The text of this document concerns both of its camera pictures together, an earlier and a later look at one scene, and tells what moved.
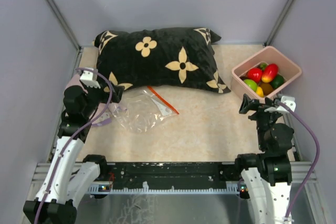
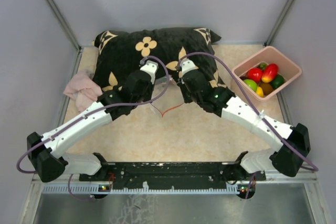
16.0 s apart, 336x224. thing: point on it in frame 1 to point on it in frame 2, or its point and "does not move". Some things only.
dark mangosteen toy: [262, 66] does not move
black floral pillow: [174, 57] does not move
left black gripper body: [95, 96] to [145, 97]
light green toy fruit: [251, 84] does not move
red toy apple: [255, 74] does not move
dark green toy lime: [276, 82] does not move
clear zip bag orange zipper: [142, 111] to [172, 97]
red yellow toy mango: [270, 71] does not move
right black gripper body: [263, 119] to [188, 96]
